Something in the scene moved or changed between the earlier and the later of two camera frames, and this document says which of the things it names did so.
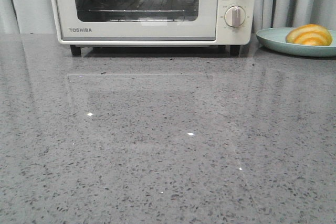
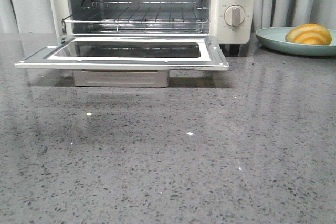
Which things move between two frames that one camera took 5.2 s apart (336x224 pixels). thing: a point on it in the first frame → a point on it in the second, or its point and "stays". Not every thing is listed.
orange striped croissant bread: x=310 y=34 stays
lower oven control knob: x=234 y=16 stays
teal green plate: x=274 y=39 stays
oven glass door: x=137 y=6 → x=128 y=53
